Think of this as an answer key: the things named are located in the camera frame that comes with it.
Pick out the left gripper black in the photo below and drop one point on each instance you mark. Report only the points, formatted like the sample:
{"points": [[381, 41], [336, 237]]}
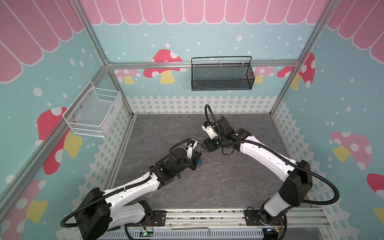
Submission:
{"points": [[194, 160]]}

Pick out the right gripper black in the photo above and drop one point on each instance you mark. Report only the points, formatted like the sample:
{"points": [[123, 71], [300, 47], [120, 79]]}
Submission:
{"points": [[208, 144]]}

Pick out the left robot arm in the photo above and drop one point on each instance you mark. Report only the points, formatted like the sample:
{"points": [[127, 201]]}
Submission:
{"points": [[101, 211]]}

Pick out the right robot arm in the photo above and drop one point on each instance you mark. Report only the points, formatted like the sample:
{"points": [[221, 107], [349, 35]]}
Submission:
{"points": [[297, 177]]}

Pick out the longer silver wrench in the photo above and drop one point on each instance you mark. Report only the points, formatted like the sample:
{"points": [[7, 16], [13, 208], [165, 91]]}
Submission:
{"points": [[198, 139]]}

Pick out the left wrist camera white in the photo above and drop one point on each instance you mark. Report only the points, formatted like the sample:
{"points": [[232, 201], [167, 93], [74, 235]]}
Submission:
{"points": [[190, 148]]}

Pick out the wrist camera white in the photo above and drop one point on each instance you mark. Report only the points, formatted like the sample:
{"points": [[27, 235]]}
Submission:
{"points": [[209, 129], [190, 148]]}

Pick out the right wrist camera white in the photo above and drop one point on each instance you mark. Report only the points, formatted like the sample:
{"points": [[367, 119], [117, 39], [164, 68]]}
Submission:
{"points": [[209, 129]]}

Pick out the black wire mesh basket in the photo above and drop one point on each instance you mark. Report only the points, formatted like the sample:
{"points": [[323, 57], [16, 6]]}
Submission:
{"points": [[229, 73]]}

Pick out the white wire mesh basket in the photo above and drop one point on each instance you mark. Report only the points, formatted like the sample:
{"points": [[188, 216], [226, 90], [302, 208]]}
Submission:
{"points": [[93, 112]]}

